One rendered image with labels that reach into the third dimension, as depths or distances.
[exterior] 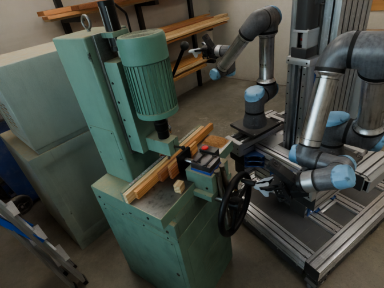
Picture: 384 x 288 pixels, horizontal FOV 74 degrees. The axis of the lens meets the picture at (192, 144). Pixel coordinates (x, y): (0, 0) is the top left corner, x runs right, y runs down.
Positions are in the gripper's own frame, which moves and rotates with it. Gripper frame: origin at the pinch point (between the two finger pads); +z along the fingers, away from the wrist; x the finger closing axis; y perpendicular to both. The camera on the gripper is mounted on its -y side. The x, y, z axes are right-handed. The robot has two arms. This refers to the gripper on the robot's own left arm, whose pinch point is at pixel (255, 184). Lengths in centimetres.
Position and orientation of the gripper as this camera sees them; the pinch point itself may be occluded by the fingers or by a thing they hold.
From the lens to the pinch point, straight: 108.3
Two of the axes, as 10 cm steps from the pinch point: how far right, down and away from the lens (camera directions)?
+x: 5.5, -5.2, 6.5
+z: -6.3, 2.4, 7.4
